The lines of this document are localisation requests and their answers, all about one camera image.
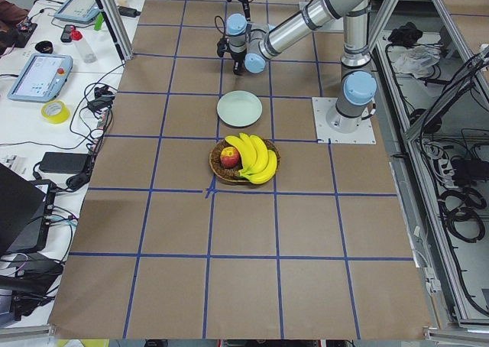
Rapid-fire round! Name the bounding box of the light green plate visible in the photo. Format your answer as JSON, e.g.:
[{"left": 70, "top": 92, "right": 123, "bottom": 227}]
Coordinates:
[{"left": 217, "top": 90, "right": 263, "bottom": 128}]

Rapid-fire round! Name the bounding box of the red apple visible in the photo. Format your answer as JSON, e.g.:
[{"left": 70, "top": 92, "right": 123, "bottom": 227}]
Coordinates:
[{"left": 220, "top": 146, "right": 241, "bottom": 168}]

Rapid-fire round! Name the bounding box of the yellow banana bunch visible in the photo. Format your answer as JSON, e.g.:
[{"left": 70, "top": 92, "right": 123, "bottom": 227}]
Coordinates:
[{"left": 225, "top": 133, "right": 279, "bottom": 185}]

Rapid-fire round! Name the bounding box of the wicker basket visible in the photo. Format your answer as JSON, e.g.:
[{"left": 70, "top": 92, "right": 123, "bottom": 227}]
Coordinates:
[{"left": 209, "top": 138, "right": 282, "bottom": 185}]

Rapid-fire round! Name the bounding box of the clear bottle red cap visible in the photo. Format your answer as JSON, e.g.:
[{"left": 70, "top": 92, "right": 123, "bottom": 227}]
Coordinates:
[{"left": 70, "top": 27, "right": 97, "bottom": 63}]

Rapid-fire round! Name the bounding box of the black cloth bundle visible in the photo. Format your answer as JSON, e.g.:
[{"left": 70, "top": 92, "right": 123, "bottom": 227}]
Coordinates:
[{"left": 388, "top": 21, "right": 423, "bottom": 48}]

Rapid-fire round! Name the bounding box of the teach pendant far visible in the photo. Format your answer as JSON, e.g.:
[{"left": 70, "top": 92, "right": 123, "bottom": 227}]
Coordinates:
[{"left": 54, "top": 0, "right": 99, "bottom": 24}]

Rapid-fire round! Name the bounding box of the teach pendant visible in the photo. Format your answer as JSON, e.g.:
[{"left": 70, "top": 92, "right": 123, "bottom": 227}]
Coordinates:
[
  {"left": 54, "top": 0, "right": 99, "bottom": 24},
  {"left": 8, "top": 54, "right": 73, "bottom": 103}
]

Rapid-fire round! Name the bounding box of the black phone device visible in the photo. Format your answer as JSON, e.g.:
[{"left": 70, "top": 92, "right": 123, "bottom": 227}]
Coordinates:
[{"left": 60, "top": 24, "right": 76, "bottom": 44}]

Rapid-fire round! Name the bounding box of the white crumpled cloth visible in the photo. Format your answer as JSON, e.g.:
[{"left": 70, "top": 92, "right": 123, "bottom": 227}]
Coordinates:
[{"left": 393, "top": 46, "right": 441, "bottom": 78}]

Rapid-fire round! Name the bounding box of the yellow tape roll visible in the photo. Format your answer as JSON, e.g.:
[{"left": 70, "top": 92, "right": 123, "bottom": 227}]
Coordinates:
[{"left": 41, "top": 100, "right": 70, "bottom": 125}]

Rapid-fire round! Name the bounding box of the black round bowl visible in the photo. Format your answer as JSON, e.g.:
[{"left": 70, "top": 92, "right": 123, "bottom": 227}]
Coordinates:
[{"left": 34, "top": 41, "right": 53, "bottom": 54}]

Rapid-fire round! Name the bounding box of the teach pendant near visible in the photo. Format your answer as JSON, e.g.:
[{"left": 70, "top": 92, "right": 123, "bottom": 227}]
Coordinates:
[{"left": 8, "top": 54, "right": 73, "bottom": 103}]

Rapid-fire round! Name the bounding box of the black power adapter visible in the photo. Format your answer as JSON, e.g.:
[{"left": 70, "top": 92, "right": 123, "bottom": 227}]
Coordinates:
[{"left": 39, "top": 152, "right": 90, "bottom": 174}]

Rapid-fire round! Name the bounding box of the black laptop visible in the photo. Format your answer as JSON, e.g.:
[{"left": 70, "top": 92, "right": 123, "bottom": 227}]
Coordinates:
[{"left": 1, "top": 165, "right": 55, "bottom": 255}]

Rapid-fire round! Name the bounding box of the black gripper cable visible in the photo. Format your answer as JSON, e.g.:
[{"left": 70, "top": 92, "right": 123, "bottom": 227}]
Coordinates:
[{"left": 213, "top": 15, "right": 230, "bottom": 42}]

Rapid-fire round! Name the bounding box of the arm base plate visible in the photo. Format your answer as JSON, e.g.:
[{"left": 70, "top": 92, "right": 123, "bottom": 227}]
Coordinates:
[
  {"left": 312, "top": 97, "right": 376, "bottom": 144},
  {"left": 299, "top": 0, "right": 344, "bottom": 33}
]

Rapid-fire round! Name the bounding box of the aluminium frame post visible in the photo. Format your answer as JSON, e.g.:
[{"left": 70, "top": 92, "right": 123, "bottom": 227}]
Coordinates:
[{"left": 96, "top": 0, "right": 133, "bottom": 62}]

